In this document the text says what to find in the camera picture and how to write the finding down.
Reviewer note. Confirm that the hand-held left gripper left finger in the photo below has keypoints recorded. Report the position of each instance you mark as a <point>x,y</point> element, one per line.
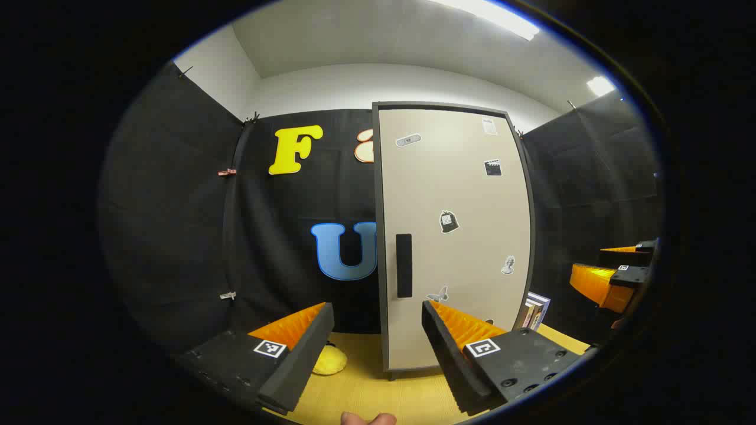
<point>307,354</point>

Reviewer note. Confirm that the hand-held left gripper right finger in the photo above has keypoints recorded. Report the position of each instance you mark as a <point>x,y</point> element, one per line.
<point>449,360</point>

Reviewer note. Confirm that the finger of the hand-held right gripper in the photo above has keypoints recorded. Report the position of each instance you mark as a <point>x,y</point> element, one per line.
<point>626,258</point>
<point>599,283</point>

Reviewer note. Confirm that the grey cabinet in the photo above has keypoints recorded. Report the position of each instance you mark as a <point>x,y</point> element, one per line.
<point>376,177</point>

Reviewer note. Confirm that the yellow soft toy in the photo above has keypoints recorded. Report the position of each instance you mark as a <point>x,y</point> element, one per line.
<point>331,361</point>

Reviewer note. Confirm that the white spine book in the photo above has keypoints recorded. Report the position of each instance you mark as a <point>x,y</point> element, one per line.
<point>535,314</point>

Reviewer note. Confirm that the brown cover book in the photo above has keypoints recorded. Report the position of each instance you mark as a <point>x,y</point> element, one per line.
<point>526,319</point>

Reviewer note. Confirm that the small ceiling light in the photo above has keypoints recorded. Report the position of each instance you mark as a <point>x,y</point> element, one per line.
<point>600,85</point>

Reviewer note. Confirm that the black backdrop cloth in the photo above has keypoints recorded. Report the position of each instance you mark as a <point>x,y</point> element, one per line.
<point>177,206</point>

